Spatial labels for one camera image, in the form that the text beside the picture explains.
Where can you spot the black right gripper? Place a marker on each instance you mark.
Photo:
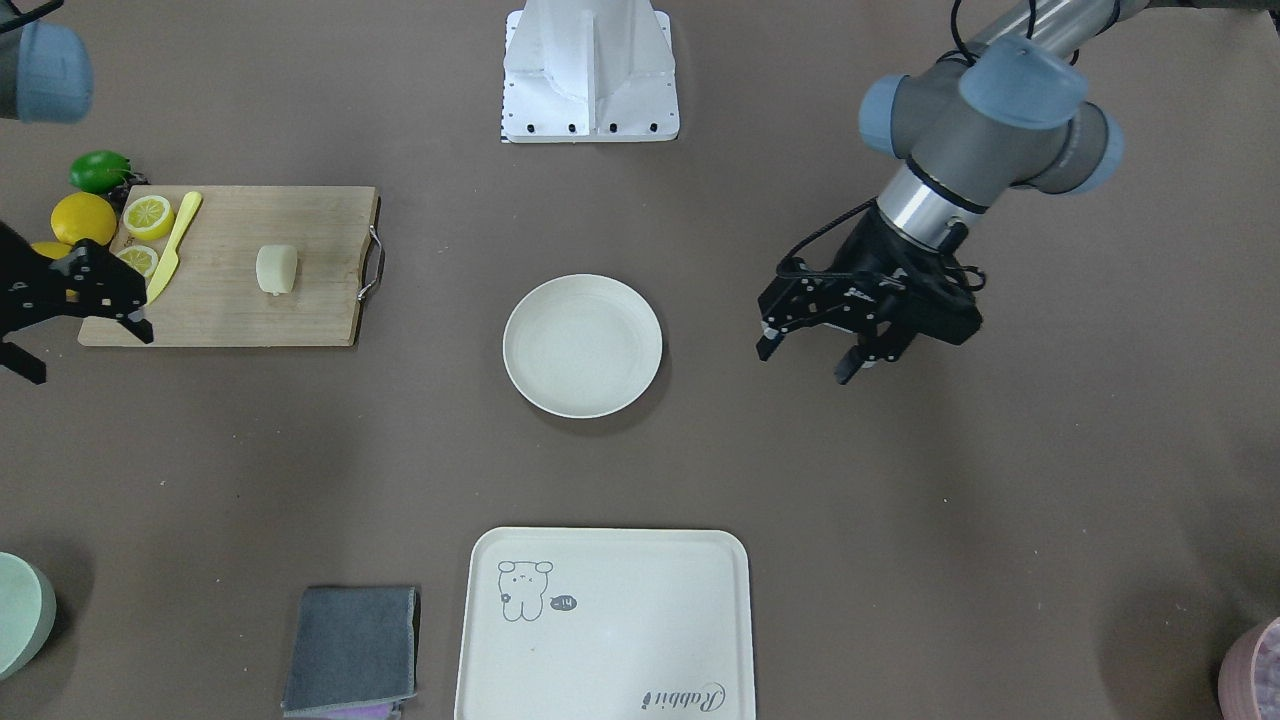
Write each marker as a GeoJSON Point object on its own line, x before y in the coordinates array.
{"type": "Point", "coordinates": [62, 283]}

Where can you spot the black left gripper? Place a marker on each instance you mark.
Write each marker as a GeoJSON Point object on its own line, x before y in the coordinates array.
{"type": "Point", "coordinates": [858, 252]}

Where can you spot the cream round plate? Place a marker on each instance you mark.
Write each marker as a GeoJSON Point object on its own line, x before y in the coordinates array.
{"type": "Point", "coordinates": [582, 346]}

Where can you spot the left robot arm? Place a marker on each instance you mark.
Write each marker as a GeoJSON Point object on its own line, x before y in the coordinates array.
{"type": "Point", "coordinates": [1004, 110]}

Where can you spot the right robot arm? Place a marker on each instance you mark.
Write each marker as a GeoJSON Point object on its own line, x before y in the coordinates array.
{"type": "Point", "coordinates": [47, 77]}

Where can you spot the white steamed bun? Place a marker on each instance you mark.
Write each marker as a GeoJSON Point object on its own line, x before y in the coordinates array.
{"type": "Point", "coordinates": [276, 268]}

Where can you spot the cream rabbit tray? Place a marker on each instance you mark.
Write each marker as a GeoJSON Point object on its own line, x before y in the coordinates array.
{"type": "Point", "coordinates": [601, 623]}

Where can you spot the whole lemon lower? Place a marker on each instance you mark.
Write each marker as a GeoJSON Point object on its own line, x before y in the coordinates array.
{"type": "Point", "coordinates": [52, 250]}

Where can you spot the whole lemon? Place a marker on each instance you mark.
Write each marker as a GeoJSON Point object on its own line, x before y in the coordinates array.
{"type": "Point", "coordinates": [52, 250]}
{"type": "Point", "coordinates": [83, 216]}

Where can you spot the lemon half lower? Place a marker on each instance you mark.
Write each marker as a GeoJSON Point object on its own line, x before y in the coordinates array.
{"type": "Point", "coordinates": [140, 258]}

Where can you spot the lemon half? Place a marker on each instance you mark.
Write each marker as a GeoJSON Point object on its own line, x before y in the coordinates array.
{"type": "Point", "coordinates": [149, 218]}
{"type": "Point", "coordinates": [140, 258]}

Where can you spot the yellow plastic knife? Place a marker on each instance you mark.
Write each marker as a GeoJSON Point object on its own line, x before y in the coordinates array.
{"type": "Point", "coordinates": [169, 260]}

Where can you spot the whole lemon upper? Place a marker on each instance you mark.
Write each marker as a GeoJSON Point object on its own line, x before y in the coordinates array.
{"type": "Point", "coordinates": [83, 216]}

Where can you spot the bamboo cutting board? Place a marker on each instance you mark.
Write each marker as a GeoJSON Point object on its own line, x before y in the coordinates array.
{"type": "Point", "coordinates": [214, 299]}

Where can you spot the lemon half upper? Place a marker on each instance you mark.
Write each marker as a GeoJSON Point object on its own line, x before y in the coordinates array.
{"type": "Point", "coordinates": [149, 218]}

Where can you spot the green lime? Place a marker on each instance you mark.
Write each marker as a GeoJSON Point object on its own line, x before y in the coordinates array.
{"type": "Point", "coordinates": [99, 171]}

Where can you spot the dark grapes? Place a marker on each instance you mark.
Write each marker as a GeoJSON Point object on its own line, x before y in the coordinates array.
{"type": "Point", "coordinates": [134, 179]}

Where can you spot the light green bowl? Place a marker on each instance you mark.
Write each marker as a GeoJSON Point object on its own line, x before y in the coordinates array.
{"type": "Point", "coordinates": [28, 610]}

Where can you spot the folded grey cloth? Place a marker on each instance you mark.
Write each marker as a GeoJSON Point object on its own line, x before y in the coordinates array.
{"type": "Point", "coordinates": [354, 653]}

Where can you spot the pink bowl with ice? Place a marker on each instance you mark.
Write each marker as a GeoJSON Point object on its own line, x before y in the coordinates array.
{"type": "Point", "coordinates": [1248, 684]}

